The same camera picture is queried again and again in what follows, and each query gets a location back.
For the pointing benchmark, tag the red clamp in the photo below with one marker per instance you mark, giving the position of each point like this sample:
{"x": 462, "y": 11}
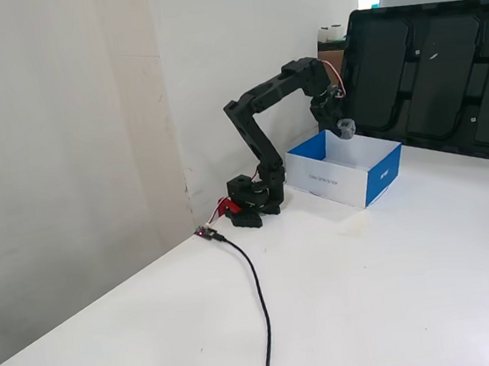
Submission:
{"x": 226, "y": 206}

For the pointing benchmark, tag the small controller board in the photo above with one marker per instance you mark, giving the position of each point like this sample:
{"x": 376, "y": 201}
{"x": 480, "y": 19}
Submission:
{"x": 206, "y": 232}

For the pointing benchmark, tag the black plastic tray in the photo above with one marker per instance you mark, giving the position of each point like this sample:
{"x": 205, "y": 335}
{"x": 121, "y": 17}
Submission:
{"x": 436, "y": 81}

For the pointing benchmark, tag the gray block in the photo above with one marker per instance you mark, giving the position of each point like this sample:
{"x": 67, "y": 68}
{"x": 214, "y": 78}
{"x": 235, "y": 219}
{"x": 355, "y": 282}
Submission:
{"x": 347, "y": 129}

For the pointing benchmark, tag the white cup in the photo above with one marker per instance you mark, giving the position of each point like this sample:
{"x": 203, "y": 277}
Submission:
{"x": 337, "y": 33}
{"x": 325, "y": 34}

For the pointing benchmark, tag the brown cardboard box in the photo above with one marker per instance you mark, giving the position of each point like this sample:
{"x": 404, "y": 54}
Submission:
{"x": 331, "y": 56}

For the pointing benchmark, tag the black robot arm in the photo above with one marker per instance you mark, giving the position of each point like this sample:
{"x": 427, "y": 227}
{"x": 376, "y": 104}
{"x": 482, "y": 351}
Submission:
{"x": 257, "y": 102}

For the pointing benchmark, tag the white and blue cardboard box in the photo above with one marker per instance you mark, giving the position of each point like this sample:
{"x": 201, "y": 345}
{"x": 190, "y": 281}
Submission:
{"x": 336, "y": 177}

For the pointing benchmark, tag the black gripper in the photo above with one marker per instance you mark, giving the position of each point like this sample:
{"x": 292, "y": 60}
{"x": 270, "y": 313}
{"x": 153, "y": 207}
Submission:
{"x": 324, "y": 115}

